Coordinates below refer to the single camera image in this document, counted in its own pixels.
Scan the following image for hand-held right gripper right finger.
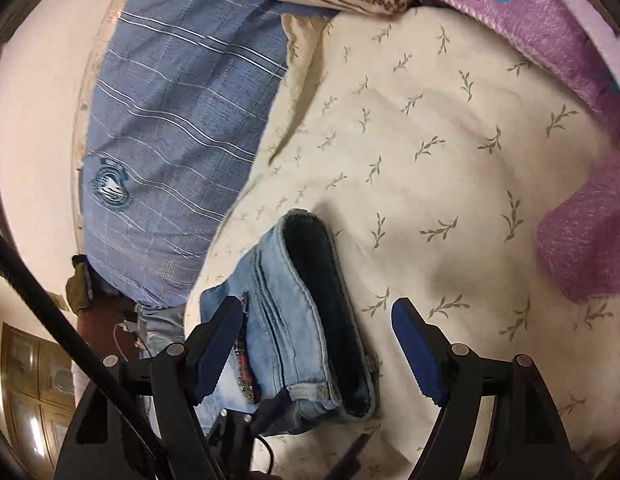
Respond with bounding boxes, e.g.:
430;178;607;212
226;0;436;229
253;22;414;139
391;297;576;480

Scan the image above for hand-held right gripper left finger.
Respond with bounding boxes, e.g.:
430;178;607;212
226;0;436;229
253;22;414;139
54;296;251;480

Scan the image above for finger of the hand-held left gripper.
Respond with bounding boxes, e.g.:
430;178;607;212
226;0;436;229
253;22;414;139
207;408;255;476

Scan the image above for blue denim pants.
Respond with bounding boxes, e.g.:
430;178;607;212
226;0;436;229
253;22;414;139
192;208;377;438

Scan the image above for brown wooden nightstand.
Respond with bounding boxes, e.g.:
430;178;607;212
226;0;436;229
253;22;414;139
76;297;140;366

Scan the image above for olive green cloth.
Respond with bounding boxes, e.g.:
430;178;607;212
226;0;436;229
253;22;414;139
66;255;98;315

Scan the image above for cream leaf-print blanket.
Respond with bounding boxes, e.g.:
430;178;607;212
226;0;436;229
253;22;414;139
187;5;620;480

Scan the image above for wooden glass-door cabinet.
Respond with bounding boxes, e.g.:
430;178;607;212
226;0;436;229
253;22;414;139
0;322;83;463

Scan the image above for blue plaid pillow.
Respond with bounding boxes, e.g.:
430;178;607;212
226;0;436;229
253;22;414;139
80;0;338;311

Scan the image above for purple floral garment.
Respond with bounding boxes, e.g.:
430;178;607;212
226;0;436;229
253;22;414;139
410;0;620;306

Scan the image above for white charger cable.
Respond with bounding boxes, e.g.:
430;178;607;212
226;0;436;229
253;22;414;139
112;321;146;361

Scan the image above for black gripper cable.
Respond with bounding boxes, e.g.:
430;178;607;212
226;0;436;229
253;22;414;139
0;222;165;480

